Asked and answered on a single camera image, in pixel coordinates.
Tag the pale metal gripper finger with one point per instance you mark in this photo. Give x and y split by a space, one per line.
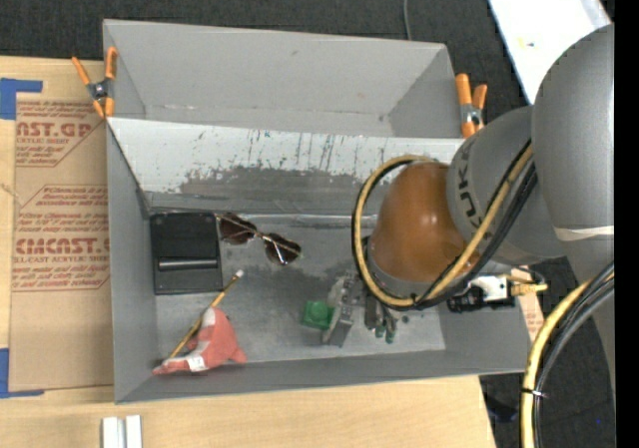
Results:
345 289
341 325

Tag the black box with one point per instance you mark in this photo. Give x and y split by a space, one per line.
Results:
186 251

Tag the black cylinder on white bracket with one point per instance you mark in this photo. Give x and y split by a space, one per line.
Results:
486 288

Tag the yellow pencil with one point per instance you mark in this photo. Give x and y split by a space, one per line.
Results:
223 291

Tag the grey metal bin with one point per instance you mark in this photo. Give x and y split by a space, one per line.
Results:
279 176

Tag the brown cardboard board, red print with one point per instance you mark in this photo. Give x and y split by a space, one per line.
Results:
60 236

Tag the pink and white cloth toy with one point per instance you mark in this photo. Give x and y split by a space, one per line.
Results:
217 340

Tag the green plastic block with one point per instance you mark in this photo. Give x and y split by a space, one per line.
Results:
316 314

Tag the brown sunglasses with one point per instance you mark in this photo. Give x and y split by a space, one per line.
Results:
234 230

